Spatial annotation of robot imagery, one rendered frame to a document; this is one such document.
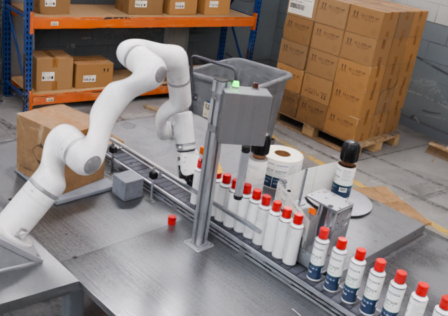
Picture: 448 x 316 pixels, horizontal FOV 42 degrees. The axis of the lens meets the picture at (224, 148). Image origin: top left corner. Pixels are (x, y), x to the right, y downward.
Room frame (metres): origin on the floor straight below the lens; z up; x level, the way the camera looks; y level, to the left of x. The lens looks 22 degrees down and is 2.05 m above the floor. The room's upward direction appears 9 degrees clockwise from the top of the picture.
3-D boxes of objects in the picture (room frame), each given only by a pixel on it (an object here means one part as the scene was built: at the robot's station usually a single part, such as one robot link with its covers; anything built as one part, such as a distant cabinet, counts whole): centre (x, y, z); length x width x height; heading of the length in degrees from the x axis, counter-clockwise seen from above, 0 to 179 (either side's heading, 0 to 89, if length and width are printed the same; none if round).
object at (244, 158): (1.92, -0.08, 1.18); 0.04 x 0.04 x 0.21
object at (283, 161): (2.54, -0.28, 0.95); 0.20 x 0.20 x 0.14
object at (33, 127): (2.33, 0.71, 0.99); 0.30 x 0.24 x 0.27; 59
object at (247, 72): (4.75, -0.04, 0.48); 0.89 x 0.63 x 0.96; 150
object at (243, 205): (2.03, -0.11, 0.98); 0.05 x 0.05 x 0.20
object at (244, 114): (1.97, -0.05, 1.38); 0.17 x 0.10 x 0.19; 103
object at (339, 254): (1.72, -0.44, 0.98); 0.05 x 0.05 x 0.20
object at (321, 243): (1.77, -0.38, 0.98); 0.05 x 0.05 x 0.20
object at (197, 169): (2.20, 0.08, 0.98); 0.05 x 0.05 x 0.20
